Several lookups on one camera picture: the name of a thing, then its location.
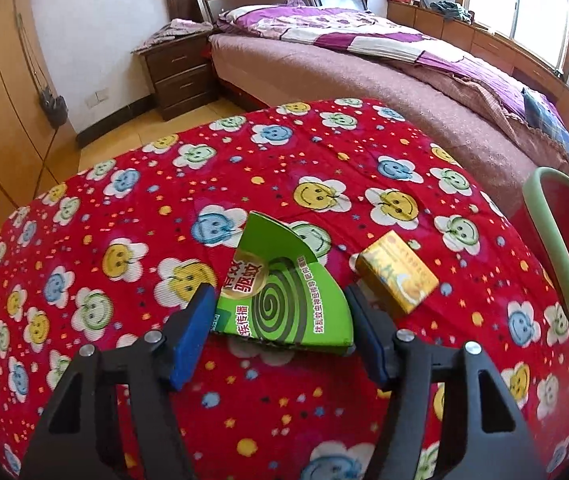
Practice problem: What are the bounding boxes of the window with wooden frame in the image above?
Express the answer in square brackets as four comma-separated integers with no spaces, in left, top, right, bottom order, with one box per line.
[457,0,569,80]

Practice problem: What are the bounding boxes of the red smiley flower tablecloth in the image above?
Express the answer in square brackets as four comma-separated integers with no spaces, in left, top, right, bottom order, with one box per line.
[0,99,569,479]

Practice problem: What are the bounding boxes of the wooden wardrobe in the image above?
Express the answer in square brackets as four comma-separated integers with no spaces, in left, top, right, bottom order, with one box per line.
[0,0,79,226]

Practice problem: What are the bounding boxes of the blue plaid pillow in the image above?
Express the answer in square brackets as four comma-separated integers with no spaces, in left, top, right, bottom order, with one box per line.
[522,88,569,155]

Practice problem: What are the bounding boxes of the dark wooden bed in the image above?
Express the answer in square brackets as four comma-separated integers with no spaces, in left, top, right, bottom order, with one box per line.
[160,0,569,219]

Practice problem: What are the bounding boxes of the clothes pile on cabinet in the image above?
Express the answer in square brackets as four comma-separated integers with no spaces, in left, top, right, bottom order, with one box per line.
[429,0,474,25]

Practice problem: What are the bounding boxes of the dark wooden nightstand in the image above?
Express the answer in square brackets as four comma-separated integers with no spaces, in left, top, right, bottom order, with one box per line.
[138,32,219,122]

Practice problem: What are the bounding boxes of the folded clothes on nightstand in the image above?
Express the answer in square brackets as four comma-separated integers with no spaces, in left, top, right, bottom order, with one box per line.
[132,18,214,53]

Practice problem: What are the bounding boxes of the long wooden window cabinet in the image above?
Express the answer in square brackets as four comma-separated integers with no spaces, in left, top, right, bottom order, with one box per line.
[386,0,569,130]

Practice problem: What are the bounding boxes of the green mosquito coil box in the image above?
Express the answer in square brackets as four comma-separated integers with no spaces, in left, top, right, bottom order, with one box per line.
[213,212,355,356]

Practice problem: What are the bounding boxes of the purple striped quilt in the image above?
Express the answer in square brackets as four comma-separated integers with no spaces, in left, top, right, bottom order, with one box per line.
[216,3,565,126]

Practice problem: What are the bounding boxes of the black hanging charger pouch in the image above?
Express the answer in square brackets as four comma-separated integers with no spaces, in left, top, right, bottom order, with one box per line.
[39,87,68,129]

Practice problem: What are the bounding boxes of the small yellow carton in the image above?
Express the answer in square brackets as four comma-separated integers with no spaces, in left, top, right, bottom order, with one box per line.
[355,231,439,318]

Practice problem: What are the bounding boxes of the pink checked bedspread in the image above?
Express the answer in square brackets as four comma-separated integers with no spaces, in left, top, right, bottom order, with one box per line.
[388,58,569,181]

